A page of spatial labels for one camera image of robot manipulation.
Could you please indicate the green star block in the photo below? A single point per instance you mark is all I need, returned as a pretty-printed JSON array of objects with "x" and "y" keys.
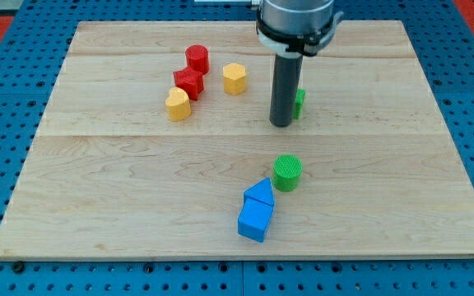
[{"x": 299, "y": 103}]

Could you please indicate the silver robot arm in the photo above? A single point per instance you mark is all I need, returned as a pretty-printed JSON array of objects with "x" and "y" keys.
[{"x": 294, "y": 28}]

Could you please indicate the yellow hexagon block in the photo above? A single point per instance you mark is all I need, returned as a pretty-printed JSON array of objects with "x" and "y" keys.
[{"x": 234, "y": 78}]

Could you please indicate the red star block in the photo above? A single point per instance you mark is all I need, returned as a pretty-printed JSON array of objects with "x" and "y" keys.
[{"x": 189, "y": 80}]

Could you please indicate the blue triangle block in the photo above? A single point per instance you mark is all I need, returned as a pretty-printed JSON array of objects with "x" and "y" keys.
[{"x": 262, "y": 192}]

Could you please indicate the green cylinder block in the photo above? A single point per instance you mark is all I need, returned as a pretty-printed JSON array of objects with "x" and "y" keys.
[{"x": 286, "y": 173}]

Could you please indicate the yellow heart block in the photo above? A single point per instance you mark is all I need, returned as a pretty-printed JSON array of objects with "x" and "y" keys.
[{"x": 178, "y": 104}]

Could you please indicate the blue cube block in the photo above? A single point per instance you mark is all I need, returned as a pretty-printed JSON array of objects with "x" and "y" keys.
[{"x": 254, "y": 220}]

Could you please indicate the wooden board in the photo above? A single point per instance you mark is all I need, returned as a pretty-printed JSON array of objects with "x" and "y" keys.
[{"x": 109, "y": 177}]

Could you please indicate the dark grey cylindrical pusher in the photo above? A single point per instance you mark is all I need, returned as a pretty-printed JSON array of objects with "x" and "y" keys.
[{"x": 285, "y": 84}]

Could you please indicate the red cylinder block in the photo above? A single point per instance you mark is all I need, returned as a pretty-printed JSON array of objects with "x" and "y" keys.
[{"x": 197, "y": 57}]

